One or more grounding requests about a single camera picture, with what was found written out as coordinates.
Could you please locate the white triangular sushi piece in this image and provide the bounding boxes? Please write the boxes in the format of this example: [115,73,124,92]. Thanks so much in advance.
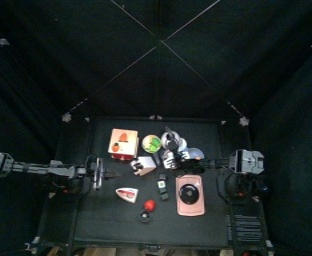
[115,187,140,204]

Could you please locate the small black sushi roll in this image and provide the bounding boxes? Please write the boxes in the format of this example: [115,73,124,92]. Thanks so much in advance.
[139,210,154,224]

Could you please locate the white round bowl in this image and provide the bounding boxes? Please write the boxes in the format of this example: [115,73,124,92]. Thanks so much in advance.
[162,148,186,170]

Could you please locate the blue bowl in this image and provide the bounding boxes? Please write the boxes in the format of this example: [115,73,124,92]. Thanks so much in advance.
[183,147,207,162]

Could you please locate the green bowl with lettuce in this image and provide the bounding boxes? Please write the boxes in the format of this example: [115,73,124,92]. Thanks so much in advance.
[142,134,164,154]

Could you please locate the white toy knife block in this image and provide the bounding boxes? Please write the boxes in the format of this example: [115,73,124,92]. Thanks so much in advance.
[130,155,159,177]

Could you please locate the black round dish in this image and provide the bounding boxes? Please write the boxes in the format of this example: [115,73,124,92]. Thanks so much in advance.
[179,183,202,206]

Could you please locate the wooden shape sorter box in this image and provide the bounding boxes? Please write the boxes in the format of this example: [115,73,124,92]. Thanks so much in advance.
[108,128,140,161]

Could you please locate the red toy strawberry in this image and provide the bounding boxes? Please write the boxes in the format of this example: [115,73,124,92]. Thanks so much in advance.
[143,199,158,212]

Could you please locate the pink cutting board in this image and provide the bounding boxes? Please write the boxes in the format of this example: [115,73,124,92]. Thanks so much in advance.
[175,173,207,217]

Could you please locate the white text label sticker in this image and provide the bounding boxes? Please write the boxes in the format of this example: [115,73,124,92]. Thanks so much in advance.
[233,214,266,245]

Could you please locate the black utensil handle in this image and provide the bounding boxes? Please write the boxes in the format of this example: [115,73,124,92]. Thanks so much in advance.
[152,151,163,167]

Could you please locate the black strap with green square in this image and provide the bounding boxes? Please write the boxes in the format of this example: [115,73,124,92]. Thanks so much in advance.
[156,173,171,201]

